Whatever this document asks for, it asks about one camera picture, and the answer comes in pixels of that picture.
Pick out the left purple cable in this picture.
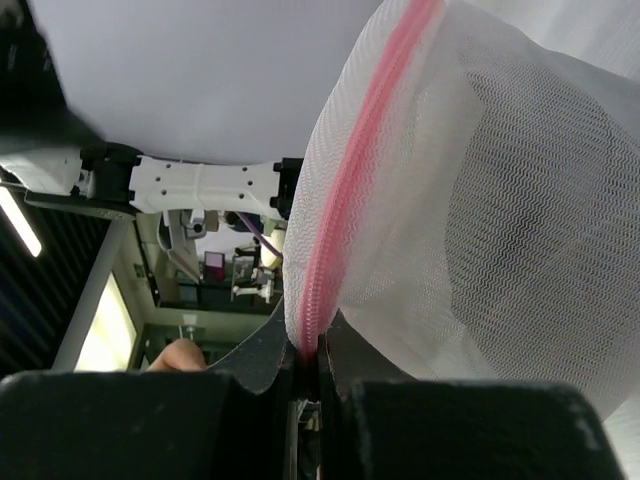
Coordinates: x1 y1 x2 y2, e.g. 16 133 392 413
234 209 286 261

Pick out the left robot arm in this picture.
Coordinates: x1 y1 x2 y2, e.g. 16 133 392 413
1 1 302 222

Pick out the bare human hand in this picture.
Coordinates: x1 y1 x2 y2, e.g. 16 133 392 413
147 338 207 371

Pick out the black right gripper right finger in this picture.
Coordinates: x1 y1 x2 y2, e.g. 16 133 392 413
317 316 623 479

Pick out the white pink-trimmed laundry bag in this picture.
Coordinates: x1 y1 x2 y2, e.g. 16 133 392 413
284 1 639 417

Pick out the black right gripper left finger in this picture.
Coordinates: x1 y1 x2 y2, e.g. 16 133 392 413
1 307 297 479

